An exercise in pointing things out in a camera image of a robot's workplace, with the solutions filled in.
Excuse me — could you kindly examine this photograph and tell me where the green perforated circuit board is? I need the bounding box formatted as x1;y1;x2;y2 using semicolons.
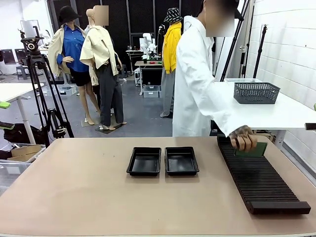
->
234;142;269;158

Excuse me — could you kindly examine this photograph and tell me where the black ESD tray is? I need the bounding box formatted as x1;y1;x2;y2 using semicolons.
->
126;147;162;177
164;146;200;176

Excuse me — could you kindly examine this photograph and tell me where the person right forearm white sleeve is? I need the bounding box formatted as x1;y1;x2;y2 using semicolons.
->
208;98;245;138

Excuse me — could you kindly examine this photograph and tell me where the person right hand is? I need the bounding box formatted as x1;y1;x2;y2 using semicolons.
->
229;125;258;152

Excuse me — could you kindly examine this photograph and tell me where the white height-adjustable desk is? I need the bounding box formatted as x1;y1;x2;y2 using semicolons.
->
0;82;45;145

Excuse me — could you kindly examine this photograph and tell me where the brown cardboard box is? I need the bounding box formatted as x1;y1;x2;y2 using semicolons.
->
7;144;42;162

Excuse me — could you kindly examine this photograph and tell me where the grey stool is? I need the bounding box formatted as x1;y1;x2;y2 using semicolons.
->
16;65;31;80

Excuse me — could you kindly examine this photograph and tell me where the large clear plastic bin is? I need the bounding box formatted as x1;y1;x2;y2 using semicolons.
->
0;145;46;196

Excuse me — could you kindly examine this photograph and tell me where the black computer monitor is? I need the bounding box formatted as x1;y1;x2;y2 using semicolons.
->
0;48;16;65
14;48;27;63

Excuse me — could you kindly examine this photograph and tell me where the white side table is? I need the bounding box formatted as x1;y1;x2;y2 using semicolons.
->
214;80;316;149

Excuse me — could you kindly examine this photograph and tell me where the grey plastic mesh basket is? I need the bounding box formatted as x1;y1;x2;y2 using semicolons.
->
234;82;281;105

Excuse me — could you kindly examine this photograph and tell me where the small clear floor bin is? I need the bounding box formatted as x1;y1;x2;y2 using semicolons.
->
59;85;77;96

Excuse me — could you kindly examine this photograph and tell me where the black slotted board rack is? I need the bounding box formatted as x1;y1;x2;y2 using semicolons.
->
216;134;312;215

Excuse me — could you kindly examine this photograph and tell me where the clear plastic box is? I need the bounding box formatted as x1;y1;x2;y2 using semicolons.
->
224;78;262;83

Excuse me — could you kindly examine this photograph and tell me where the black light stand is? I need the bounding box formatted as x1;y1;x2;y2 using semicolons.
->
253;24;269;79

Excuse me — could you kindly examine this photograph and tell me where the mannequin with blue shirt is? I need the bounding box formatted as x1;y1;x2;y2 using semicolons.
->
47;6;101;125

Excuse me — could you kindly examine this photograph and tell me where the black leaning tripod stand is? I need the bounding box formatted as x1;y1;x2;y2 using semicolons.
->
219;0;255;82

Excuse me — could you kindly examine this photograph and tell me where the mannequin with cream shirt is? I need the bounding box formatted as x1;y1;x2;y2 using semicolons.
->
79;5;128;131

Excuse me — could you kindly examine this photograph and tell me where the black brimmed hat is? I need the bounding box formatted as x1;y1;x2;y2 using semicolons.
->
58;6;82;25

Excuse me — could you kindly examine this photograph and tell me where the person in white lab coat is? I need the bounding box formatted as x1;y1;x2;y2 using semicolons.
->
172;0;245;138

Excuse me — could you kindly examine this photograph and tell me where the clear storage bin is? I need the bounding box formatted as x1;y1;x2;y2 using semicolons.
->
143;85;161;99

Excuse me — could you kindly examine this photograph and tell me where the background work table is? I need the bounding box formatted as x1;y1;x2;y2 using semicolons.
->
134;60;164;96

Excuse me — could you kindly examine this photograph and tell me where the mannequin with yellow hoodie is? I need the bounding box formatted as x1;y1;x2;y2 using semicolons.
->
159;7;185;119

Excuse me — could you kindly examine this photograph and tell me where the small white background robot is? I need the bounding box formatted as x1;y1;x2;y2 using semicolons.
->
139;32;158;60

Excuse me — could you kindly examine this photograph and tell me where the patterned bucket hat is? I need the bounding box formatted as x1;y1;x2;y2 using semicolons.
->
163;7;184;23

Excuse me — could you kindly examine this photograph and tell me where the black camera tripod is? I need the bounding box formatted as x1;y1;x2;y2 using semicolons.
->
26;54;75;147

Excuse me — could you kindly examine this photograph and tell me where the black video camera head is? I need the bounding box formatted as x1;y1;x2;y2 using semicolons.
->
18;26;45;56

